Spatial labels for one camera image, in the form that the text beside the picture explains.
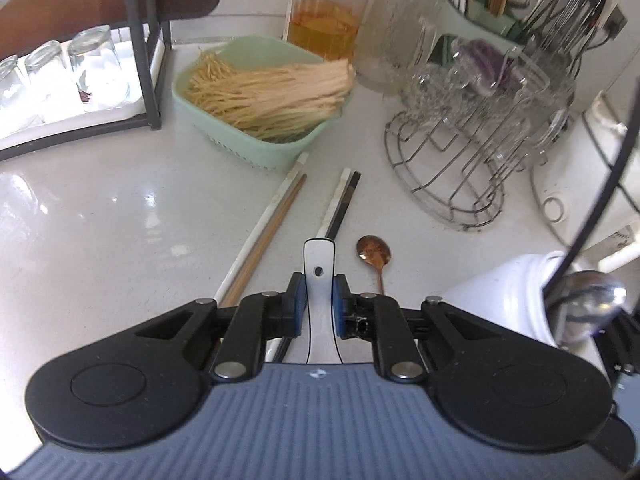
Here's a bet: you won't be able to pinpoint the tall clear glass jar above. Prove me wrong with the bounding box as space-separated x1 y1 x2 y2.
354 0 443 95

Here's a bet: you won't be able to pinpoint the purple tinted glass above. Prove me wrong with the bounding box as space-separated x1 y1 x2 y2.
462 40 516 96

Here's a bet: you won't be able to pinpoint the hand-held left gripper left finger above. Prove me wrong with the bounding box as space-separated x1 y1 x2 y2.
107 272 306 384

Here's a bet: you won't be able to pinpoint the black chopstick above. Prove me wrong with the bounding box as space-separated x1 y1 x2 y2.
275 170 362 365
542 105 640 306

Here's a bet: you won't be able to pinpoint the dried noodles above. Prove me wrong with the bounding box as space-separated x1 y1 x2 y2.
185 50 357 142

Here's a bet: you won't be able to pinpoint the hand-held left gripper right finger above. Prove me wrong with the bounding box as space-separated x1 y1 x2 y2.
332 273 521 384

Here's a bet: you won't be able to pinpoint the wire glass drying rack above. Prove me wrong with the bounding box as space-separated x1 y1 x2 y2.
384 45 576 231

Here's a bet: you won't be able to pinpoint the red lid plastic jar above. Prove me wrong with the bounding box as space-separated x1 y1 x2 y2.
282 0 380 58

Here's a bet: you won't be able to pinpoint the white ceramic spoon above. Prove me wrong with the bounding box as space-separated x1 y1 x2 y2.
303 238 346 365

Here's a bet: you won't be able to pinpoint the hanging kitchen utensils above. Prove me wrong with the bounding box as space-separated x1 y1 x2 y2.
515 0 626 56

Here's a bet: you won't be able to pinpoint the black dish rack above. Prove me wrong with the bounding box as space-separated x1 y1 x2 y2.
0 0 173 162

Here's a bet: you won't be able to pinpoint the cluster of clear stemmed glasses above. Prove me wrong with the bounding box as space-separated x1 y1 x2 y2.
400 35 576 161

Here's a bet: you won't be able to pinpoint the white electric cooking pot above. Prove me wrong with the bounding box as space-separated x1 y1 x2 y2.
530 92 640 271

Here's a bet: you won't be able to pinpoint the copper teaspoon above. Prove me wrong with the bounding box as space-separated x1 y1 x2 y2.
356 235 392 297

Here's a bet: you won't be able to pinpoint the white ceramic mug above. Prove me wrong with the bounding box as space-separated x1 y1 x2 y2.
444 251 623 348

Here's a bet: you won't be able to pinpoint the green plastic basket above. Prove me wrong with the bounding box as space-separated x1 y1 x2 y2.
171 35 357 171

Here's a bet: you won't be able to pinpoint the green utensil holder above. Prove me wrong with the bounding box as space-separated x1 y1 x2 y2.
432 0 521 42

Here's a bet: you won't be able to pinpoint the metal spoon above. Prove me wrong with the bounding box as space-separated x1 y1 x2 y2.
544 270 627 342

